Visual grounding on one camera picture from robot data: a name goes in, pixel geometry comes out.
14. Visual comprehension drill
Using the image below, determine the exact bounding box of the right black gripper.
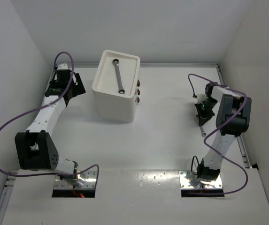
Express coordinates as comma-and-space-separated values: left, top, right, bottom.
194, 98, 218, 126

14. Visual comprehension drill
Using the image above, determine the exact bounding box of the small silver wrench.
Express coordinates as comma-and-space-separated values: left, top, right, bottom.
200, 126, 207, 137

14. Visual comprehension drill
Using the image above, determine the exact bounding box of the white drawer cabinet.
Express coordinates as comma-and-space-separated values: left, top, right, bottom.
92, 50, 140, 123

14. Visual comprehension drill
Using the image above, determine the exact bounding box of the long silver ratchet wrench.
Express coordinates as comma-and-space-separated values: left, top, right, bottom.
112, 59, 125, 95

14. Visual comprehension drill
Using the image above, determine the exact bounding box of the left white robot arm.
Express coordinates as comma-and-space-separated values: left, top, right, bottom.
15, 63, 85, 184

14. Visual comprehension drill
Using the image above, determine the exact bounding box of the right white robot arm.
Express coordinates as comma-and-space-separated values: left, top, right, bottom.
195, 82, 252, 181

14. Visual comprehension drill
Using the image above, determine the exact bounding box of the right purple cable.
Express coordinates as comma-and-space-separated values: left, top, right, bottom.
187, 74, 249, 195

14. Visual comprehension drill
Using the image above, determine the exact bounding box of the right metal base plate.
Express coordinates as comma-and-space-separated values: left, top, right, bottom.
179, 171, 223, 190

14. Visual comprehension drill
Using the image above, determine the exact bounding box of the metal base plate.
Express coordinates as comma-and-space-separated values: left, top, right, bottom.
54, 171, 98, 190
179, 171, 223, 190

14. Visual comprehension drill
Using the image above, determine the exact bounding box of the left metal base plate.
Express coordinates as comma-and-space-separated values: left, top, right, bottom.
54, 171, 98, 190

